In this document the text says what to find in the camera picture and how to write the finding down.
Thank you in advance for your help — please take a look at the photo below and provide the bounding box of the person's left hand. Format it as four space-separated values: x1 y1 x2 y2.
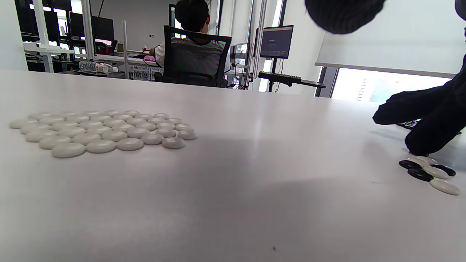
304 0 386 35

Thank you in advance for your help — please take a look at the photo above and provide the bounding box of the person's right hand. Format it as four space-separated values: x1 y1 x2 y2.
372 55 466 157

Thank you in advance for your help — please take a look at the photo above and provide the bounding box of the cluster of black go stones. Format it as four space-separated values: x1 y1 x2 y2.
396 119 421 130

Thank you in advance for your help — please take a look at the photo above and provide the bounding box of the pile of mixed go stones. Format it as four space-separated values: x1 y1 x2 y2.
399 156 461 196

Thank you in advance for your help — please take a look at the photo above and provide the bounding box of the cluster of white go stones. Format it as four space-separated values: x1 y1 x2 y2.
9 110 198 159

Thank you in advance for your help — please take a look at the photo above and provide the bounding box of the white roller blind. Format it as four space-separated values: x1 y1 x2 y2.
315 0 466 79

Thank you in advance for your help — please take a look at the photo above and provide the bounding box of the grey window pillar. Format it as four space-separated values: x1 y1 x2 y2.
315 67 339 98

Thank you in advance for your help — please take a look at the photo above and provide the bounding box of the black computer monitor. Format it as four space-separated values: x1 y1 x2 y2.
259 25 294 59

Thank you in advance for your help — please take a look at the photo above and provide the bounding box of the black keyboard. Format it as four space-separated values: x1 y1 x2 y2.
258 71 302 83

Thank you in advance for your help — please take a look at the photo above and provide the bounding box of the black monitor stand pole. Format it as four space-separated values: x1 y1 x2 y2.
268 58 277 92

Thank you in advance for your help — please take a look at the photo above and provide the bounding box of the black and white right controller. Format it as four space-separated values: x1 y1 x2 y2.
454 0 466 21

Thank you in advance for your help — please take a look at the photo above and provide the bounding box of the black mesh office chair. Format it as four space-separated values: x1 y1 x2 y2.
155 25 232 88

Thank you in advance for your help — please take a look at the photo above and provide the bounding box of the dark background monitor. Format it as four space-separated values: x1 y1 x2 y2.
69 12 114 41

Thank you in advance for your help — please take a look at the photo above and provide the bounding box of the clear plastic water bottle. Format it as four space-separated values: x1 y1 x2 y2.
79 60 119 74

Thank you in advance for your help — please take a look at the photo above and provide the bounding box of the aluminium frame post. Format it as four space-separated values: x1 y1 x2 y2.
246 0 268 90

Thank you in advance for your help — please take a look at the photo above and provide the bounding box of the white metal frame rack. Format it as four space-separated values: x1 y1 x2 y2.
22 0 130 79

